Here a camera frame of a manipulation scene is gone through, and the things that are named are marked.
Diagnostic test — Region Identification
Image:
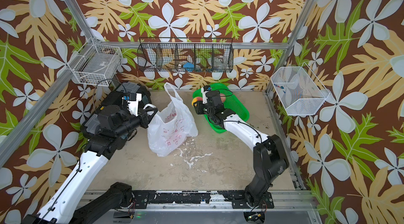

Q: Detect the white wire basket left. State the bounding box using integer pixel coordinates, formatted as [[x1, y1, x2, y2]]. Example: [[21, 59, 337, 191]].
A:
[[69, 38, 123, 87]]

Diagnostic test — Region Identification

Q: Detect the green plastic basket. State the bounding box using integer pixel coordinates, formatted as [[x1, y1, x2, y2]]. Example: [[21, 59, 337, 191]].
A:
[[193, 83, 249, 133]]

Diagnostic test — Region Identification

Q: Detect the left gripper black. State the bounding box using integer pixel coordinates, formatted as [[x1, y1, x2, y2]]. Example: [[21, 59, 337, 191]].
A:
[[114, 107, 157, 139]]

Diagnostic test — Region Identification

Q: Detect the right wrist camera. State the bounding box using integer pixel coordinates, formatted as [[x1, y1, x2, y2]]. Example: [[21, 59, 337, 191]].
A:
[[201, 85, 211, 104]]

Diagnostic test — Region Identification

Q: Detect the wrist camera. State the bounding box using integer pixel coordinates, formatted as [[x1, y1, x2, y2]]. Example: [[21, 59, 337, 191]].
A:
[[201, 85, 211, 104], [123, 93, 142, 116]]

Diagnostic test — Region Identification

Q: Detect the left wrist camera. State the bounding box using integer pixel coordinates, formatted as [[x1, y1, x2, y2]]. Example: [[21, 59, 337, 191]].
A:
[[123, 93, 142, 116]]

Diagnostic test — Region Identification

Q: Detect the black wire basket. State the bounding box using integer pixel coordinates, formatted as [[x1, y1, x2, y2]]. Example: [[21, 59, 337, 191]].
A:
[[136, 37, 234, 73]]

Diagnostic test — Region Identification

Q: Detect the white wire basket right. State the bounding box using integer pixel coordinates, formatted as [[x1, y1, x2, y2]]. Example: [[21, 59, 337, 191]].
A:
[[270, 63, 330, 117]]

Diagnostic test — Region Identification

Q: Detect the pink peach back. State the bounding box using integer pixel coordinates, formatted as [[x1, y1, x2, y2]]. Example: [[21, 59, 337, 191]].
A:
[[220, 93, 226, 103]]

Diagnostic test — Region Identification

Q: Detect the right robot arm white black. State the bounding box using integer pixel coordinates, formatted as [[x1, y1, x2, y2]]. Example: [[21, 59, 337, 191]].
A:
[[192, 86, 289, 207]]

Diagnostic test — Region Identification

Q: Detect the blue object in basket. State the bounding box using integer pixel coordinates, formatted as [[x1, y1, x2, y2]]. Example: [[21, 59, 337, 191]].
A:
[[183, 63, 195, 72]]

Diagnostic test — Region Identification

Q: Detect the white plastic bag red print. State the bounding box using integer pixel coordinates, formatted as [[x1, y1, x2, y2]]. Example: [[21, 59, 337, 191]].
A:
[[147, 83, 198, 157]]

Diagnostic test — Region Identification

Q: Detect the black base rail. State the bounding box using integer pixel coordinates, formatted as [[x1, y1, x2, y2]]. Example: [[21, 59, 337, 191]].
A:
[[132, 190, 274, 209]]

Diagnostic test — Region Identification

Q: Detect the white wire basket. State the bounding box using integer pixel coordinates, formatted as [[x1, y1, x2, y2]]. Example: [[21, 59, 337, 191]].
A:
[[270, 63, 330, 117], [69, 38, 123, 87]]

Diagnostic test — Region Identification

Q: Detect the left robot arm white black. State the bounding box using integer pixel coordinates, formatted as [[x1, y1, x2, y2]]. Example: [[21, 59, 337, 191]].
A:
[[22, 101, 158, 224]]

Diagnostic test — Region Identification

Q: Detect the yellow peach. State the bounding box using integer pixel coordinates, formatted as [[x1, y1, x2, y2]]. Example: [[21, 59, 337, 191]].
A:
[[191, 97, 203, 105]]

